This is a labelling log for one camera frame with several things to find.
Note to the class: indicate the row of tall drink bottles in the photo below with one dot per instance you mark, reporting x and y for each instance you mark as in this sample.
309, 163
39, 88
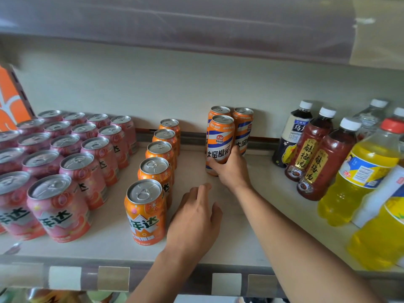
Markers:
356, 186

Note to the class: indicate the person's right forearm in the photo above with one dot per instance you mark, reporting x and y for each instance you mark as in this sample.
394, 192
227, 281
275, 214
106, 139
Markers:
300, 249

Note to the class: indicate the person's left hand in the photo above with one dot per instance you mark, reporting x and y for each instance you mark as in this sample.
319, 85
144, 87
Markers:
195, 224

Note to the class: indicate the row of red cans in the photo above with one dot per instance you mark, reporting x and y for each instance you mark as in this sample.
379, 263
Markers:
60, 214

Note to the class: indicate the tall orange striped can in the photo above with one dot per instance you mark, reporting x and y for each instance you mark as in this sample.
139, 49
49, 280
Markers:
219, 110
221, 138
243, 129

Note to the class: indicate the person's left forearm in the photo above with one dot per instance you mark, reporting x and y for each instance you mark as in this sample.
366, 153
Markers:
164, 280

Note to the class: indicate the person's right hand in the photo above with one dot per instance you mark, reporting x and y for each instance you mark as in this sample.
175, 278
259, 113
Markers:
236, 173

